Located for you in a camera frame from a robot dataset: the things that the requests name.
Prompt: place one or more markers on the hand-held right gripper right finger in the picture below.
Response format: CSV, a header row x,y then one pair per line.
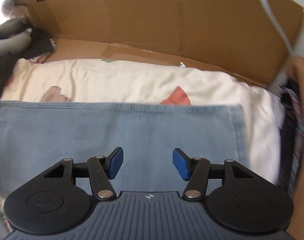
x,y
181,164

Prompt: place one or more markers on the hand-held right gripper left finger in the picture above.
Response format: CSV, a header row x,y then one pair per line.
x,y
116,163

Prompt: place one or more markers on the light blue jeans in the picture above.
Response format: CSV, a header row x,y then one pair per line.
x,y
117,130

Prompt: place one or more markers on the grey neck pillow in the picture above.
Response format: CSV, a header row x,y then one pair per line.
x,y
7,46

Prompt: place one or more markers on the black crumpled cloth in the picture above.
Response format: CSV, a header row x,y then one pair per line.
x,y
37,45

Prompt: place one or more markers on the bear print bed sheet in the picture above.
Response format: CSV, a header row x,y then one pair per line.
x,y
142,85

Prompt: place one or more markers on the long cardboard sheet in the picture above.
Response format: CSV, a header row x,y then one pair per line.
x,y
167,17

